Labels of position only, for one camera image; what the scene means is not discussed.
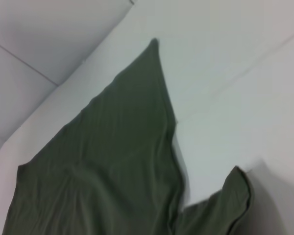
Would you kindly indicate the dark green FREE t-shirt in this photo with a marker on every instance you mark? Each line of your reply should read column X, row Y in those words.
column 100, row 171

